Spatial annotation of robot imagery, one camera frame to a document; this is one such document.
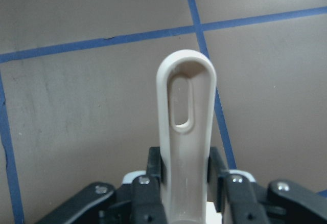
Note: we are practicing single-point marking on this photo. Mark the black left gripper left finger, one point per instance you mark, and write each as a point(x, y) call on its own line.
point(138, 201)

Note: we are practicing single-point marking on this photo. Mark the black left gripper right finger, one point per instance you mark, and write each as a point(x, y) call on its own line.
point(242, 200)

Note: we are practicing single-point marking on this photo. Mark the beige plastic dustpan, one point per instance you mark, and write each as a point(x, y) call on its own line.
point(186, 86)

